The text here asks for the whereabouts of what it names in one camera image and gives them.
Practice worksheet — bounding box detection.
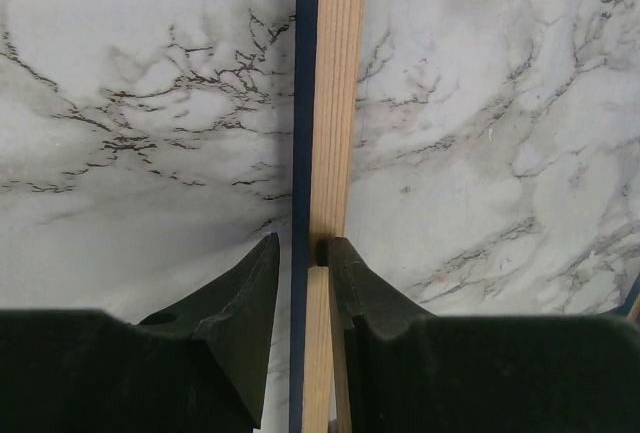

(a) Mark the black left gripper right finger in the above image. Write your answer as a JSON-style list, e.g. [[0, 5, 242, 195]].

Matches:
[[319, 238, 639, 432]]

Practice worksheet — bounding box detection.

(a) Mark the blue wooden picture frame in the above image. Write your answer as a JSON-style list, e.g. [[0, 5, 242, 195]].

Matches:
[[295, 0, 639, 432]]

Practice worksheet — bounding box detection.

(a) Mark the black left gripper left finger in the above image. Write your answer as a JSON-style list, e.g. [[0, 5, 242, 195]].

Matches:
[[1, 233, 279, 432]]

